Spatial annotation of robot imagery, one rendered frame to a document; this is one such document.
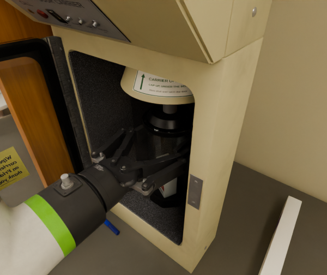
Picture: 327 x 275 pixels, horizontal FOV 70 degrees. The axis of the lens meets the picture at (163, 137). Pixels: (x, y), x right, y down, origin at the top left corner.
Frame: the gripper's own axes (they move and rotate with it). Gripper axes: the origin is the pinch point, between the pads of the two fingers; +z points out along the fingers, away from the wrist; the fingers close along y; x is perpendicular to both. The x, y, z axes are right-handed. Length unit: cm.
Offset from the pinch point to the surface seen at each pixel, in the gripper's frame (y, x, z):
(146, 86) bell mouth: -1.5, -14.0, -7.8
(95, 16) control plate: -2.8, -24.6, -16.0
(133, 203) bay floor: 4.7, 18.2, -7.8
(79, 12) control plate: -0.3, -24.7, -16.1
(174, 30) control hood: -12.1, -24.4, -15.7
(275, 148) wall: -16.0, 16.7, 33.5
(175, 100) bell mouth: -5.8, -12.4, -6.3
